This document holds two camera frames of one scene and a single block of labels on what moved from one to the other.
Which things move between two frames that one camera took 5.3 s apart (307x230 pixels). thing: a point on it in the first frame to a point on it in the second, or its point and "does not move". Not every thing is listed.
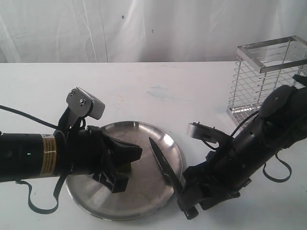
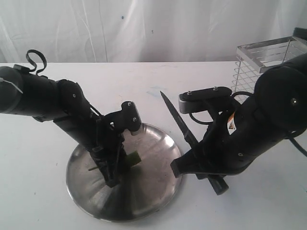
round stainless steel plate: (148, 191) does not move
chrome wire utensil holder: (261, 68) does not move
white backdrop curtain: (71, 31) does not move
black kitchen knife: (167, 168) to (218, 182)
